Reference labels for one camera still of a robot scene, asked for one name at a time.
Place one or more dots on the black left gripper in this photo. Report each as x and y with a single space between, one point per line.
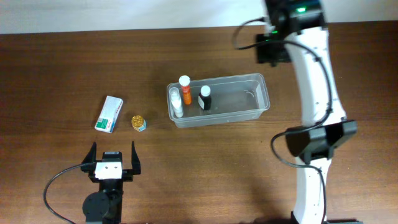
129 175

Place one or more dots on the dark bottle with white cap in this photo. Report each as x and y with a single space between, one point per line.
204 98

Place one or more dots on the orange tube with white cap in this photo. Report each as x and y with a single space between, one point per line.
184 82

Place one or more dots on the white lotion bottle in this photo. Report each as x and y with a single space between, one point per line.
176 102

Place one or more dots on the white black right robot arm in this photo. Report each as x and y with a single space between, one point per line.
296 32

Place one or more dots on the clear plastic container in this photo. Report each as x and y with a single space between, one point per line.
234 98

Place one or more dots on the white green medicine box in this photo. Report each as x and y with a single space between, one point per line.
109 114

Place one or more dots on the small gold-lidded balm jar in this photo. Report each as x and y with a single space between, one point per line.
138 123

